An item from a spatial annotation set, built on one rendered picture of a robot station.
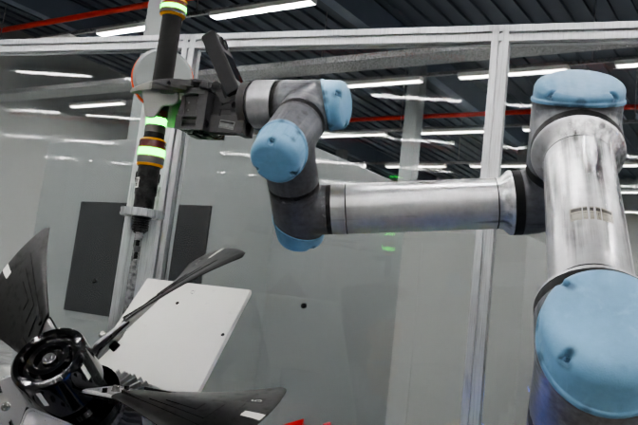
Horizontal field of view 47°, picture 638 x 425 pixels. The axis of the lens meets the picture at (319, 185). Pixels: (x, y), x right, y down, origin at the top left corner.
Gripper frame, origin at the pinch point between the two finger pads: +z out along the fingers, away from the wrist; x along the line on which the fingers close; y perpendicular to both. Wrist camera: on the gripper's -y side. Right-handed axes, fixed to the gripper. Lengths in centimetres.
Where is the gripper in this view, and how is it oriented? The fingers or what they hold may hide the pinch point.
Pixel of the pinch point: (146, 91)
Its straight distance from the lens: 127.1
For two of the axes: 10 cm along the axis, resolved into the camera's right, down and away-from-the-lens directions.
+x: 3.5, 1.9, 9.2
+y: -1.1, 9.8, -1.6
